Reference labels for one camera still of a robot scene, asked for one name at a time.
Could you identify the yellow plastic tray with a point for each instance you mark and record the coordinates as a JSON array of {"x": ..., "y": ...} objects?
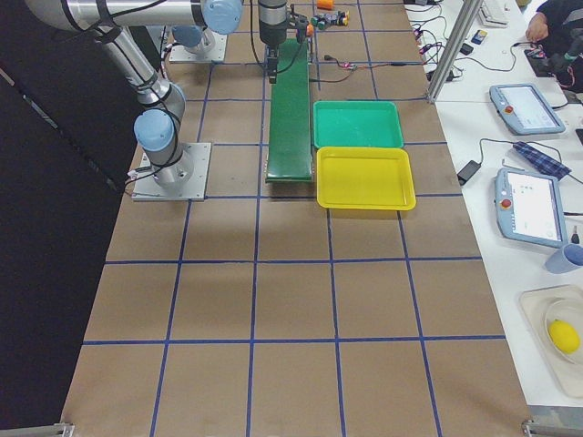
[{"x": 371, "y": 178}]

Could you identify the blue cup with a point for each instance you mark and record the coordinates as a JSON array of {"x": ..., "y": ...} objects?
[{"x": 565, "y": 259}]

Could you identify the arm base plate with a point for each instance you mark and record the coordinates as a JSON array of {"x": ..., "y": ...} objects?
[
  {"x": 183, "y": 181},
  {"x": 210, "y": 49}
]

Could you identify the green conveyor belt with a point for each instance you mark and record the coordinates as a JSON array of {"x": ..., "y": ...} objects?
[{"x": 290, "y": 141}]

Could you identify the green plastic tray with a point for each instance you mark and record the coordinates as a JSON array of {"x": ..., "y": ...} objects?
[{"x": 356, "y": 123}]

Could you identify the person at desk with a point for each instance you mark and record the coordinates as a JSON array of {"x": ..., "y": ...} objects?
[{"x": 552, "y": 24}]

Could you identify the plain orange cylinder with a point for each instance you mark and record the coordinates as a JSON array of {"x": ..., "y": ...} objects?
[{"x": 325, "y": 4}]

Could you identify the black power adapter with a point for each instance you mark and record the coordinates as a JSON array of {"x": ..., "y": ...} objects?
[{"x": 467, "y": 172}]

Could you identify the lower teach pendant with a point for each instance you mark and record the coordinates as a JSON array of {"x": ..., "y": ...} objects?
[{"x": 529, "y": 208}]

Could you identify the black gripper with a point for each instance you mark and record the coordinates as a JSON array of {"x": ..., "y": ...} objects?
[{"x": 271, "y": 33}]

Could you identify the teach pendant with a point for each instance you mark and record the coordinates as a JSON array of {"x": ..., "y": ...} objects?
[
  {"x": 529, "y": 208},
  {"x": 524, "y": 110}
]

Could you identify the upper teach pendant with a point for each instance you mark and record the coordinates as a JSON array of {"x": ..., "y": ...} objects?
[{"x": 524, "y": 110}]

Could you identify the aluminium frame post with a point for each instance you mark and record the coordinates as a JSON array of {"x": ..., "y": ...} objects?
[{"x": 459, "y": 32}]

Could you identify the yellow lemon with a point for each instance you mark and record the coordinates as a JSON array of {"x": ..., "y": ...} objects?
[{"x": 563, "y": 336}]

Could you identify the beige tray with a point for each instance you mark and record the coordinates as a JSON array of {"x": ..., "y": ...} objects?
[{"x": 534, "y": 304}]

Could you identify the white bowl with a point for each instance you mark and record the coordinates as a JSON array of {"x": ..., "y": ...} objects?
[{"x": 569, "y": 310}]

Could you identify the blue plaid cloth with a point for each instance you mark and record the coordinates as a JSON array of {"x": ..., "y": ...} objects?
[{"x": 542, "y": 162}]

